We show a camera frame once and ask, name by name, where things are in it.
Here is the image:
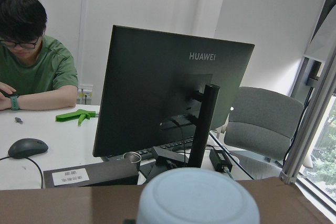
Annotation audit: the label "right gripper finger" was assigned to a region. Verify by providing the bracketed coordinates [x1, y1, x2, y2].
[123, 219, 135, 224]

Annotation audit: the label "black power adapter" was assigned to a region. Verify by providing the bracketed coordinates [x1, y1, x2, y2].
[209, 149, 233, 172]

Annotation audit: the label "flat black box with label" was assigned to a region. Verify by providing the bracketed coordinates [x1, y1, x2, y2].
[44, 159, 139, 188]

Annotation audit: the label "person in green shirt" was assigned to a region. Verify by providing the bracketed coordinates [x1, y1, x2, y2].
[1, 0, 78, 111]

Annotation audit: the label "green plastic clamp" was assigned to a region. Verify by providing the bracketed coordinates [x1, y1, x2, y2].
[55, 109, 99, 126]

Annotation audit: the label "black computer monitor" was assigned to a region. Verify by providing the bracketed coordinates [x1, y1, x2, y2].
[93, 25, 254, 179]

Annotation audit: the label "aluminium frame post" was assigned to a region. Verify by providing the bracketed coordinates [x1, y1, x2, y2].
[279, 51, 335, 185]

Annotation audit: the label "grey office chair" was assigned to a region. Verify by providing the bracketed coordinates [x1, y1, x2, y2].
[214, 87, 304, 161]

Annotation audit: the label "light blue cup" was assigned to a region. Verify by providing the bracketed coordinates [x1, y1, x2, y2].
[136, 168, 261, 223]

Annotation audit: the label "black computer keyboard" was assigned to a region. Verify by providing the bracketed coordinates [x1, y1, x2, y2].
[101, 137, 194, 162]

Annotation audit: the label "black computer mouse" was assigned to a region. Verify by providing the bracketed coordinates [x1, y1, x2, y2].
[8, 138, 49, 159]

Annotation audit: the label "small metal cup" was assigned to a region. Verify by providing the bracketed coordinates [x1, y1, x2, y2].
[122, 152, 142, 172]

